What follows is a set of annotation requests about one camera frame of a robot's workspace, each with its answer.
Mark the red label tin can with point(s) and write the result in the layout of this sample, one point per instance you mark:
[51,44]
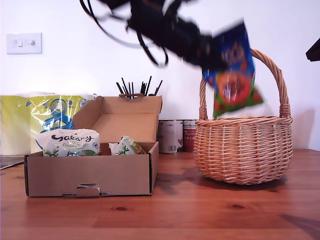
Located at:
[190,135]

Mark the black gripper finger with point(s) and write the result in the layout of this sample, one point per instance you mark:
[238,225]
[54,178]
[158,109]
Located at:
[213,53]

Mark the white label tin can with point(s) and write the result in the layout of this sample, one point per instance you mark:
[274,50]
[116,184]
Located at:
[171,135]

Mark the black stick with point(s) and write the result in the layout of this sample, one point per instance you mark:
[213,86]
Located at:
[133,88]
[148,86]
[158,87]
[130,88]
[119,88]
[125,86]
[142,88]

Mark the Tesco kitchen towel pack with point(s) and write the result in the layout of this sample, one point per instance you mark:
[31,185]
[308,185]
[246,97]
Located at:
[17,125]

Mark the printed black grey flyer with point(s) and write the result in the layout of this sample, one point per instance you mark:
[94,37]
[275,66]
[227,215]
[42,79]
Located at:
[7,162]

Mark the blue chocolate eggs bag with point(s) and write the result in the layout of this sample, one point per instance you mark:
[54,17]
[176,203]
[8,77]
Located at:
[235,87]

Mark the open brown cardboard box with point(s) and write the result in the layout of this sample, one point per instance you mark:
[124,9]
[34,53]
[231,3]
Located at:
[87,172]

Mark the white Galaxy mini eggs bag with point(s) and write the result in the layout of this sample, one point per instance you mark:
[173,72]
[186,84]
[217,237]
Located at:
[125,147]
[70,140]

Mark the white wall light switch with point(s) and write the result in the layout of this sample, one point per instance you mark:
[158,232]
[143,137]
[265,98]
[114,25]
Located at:
[11,47]

